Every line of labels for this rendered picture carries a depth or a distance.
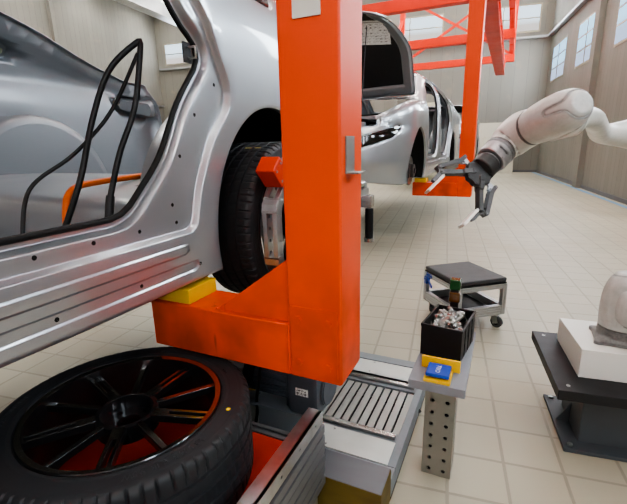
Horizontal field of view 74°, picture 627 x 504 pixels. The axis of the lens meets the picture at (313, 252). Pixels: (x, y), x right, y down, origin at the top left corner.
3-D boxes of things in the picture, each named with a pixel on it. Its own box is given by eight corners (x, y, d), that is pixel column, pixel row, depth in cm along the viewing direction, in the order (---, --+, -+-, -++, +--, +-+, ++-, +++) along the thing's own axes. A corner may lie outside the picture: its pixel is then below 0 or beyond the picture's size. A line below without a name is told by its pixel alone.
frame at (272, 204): (322, 266, 205) (320, 153, 191) (335, 267, 202) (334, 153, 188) (265, 304, 157) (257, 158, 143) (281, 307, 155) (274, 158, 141)
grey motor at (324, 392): (250, 402, 180) (245, 328, 171) (340, 427, 163) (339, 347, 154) (225, 427, 164) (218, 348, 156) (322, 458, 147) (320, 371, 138)
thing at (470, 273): (504, 328, 263) (510, 277, 254) (455, 336, 254) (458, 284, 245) (464, 304, 303) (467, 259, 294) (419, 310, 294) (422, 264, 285)
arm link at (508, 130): (478, 141, 127) (508, 125, 114) (507, 111, 131) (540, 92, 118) (500, 168, 128) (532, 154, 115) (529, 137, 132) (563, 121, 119)
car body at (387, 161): (368, 164, 893) (369, 86, 852) (459, 164, 816) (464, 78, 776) (234, 189, 460) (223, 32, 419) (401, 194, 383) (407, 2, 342)
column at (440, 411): (426, 452, 160) (431, 354, 149) (453, 460, 156) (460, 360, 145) (421, 471, 151) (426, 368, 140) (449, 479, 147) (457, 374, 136)
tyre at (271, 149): (282, 150, 209) (194, 133, 150) (325, 149, 200) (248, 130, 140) (280, 277, 219) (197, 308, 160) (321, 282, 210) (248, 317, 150)
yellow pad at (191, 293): (185, 286, 149) (184, 272, 148) (217, 290, 144) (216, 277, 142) (156, 299, 137) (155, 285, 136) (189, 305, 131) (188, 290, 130)
